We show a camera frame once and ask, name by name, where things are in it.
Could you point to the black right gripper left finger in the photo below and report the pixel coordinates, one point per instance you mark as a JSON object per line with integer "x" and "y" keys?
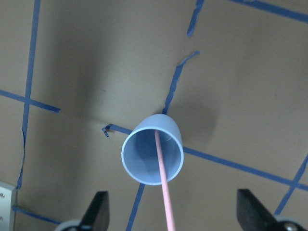
{"x": 97, "y": 216}

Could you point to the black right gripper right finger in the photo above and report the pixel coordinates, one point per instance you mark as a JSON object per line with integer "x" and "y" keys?
{"x": 251, "y": 214}

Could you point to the pink chopstick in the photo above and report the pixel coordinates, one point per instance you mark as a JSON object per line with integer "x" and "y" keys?
{"x": 165, "y": 190}

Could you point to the light blue plastic cup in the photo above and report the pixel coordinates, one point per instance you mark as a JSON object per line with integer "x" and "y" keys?
{"x": 139, "y": 154}

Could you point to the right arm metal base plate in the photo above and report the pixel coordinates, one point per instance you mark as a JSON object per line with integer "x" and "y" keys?
{"x": 8, "y": 195}

